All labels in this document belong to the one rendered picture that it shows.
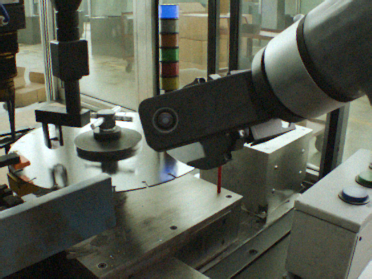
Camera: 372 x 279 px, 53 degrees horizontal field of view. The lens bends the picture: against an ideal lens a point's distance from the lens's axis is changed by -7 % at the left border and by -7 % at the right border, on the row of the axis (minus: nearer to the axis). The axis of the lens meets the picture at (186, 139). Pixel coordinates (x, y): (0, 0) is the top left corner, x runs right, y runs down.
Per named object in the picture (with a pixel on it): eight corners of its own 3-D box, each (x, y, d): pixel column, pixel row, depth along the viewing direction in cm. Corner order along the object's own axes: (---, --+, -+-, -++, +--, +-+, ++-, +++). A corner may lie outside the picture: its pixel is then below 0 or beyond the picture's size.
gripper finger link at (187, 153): (205, 163, 51) (249, 144, 44) (167, 175, 48) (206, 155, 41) (198, 141, 52) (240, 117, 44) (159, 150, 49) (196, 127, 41)
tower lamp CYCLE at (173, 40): (169, 44, 90) (169, 31, 89) (183, 46, 87) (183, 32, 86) (154, 46, 87) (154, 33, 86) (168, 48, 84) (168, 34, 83)
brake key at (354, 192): (346, 193, 60) (348, 183, 60) (369, 201, 58) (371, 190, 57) (336, 203, 58) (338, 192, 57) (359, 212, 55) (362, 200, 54)
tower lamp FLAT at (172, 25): (169, 30, 89) (169, 17, 88) (183, 32, 86) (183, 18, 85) (154, 32, 86) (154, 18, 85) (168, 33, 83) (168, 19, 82)
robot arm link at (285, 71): (320, 109, 26) (278, 5, 27) (278, 129, 30) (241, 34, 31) (373, 96, 30) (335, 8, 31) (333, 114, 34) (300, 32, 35)
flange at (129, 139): (125, 161, 57) (124, 145, 57) (61, 152, 60) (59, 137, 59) (152, 135, 67) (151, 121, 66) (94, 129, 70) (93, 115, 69)
